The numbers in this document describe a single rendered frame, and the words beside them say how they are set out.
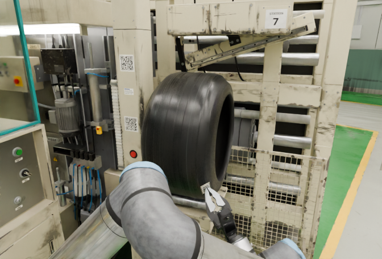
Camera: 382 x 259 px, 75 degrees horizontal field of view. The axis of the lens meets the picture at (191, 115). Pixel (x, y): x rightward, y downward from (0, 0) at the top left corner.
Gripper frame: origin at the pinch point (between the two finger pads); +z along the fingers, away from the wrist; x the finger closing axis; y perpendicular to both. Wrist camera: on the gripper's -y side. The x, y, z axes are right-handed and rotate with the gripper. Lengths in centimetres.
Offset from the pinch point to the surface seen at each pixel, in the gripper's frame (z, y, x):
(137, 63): 59, -18, -3
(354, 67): 261, 556, 699
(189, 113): 22.9, -20.8, 4.6
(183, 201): 4.9, 17.7, -10.1
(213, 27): 64, -17, 37
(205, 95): 26.8, -21.6, 13.4
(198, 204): 0.2, 16.4, -4.7
